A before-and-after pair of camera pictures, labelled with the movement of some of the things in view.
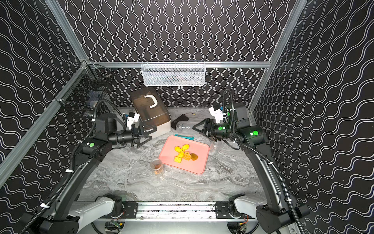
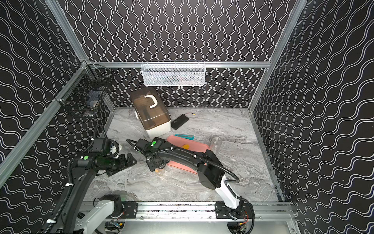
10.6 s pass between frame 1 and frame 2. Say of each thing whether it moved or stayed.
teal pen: stayed
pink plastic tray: stayed
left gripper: moved
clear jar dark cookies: stayed
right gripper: moved
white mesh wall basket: stayed
